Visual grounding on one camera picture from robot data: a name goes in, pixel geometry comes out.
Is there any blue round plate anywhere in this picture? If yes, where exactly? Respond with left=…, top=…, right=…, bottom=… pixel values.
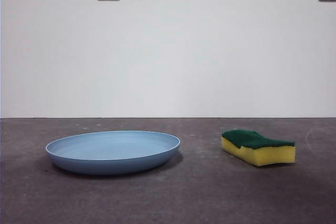
left=45, top=130, right=181, bottom=175

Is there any yellow sponge with green scourer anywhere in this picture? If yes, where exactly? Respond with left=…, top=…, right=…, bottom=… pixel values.
left=221, top=129, right=296, bottom=167

